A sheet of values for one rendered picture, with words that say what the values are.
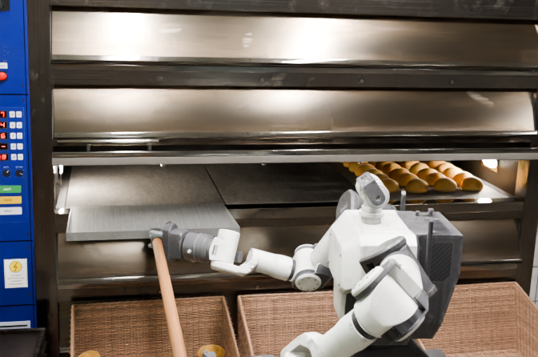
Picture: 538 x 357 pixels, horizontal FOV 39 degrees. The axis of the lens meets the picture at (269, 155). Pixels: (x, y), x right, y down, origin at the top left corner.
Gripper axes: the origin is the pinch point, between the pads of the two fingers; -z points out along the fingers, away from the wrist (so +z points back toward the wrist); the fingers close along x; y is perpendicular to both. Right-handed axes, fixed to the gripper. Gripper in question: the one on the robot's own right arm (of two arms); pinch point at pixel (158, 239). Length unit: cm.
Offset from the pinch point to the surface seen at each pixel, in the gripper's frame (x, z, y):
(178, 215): -1.3, -9.2, -28.7
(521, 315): -47, 104, -104
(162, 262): 1.3, 13.0, 19.4
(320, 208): -3, 31, -66
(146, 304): -35.6, -20.3, -25.6
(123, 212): -1.1, -27.5, -22.5
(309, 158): 20, 32, -48
